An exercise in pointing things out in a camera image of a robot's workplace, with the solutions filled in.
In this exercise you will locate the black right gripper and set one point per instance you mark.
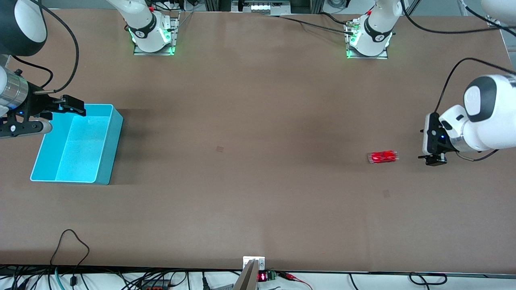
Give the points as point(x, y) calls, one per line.
point(37, 104)

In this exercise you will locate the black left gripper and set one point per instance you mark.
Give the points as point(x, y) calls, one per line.
point(437, 153)

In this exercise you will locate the red beetle toy car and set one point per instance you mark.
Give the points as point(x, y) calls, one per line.
point(383, 157)

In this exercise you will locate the blue plastic box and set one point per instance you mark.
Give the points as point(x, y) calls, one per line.
point(80, 149)

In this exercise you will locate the black power strip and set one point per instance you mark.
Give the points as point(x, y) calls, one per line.
point(155, 286)

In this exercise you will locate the small board with red display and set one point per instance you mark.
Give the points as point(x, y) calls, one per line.
point(263, 276)

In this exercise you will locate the lit white rack device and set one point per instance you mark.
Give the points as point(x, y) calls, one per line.
point(262, 7)

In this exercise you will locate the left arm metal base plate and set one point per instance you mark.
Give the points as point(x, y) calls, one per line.
point(383, 56)

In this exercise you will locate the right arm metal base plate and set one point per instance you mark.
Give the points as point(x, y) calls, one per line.
point(175, 40)

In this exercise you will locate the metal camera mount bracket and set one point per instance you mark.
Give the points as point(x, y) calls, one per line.
point(252, 278)

